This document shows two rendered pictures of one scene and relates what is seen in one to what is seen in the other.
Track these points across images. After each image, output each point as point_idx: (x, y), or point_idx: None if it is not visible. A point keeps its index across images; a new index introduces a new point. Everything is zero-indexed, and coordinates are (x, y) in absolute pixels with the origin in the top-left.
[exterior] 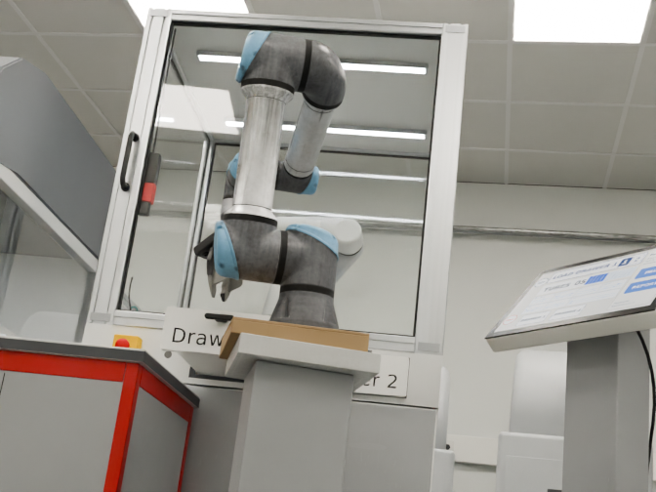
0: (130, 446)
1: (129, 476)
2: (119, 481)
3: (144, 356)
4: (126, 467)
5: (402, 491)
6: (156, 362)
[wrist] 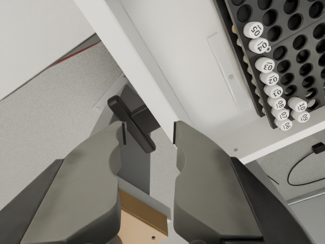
0: (63, 57)
1: (81, 47)
2: (64, 60)
3: (4, 98)
4: (69, 54)
5: (322, 130)
6: (41, 71)
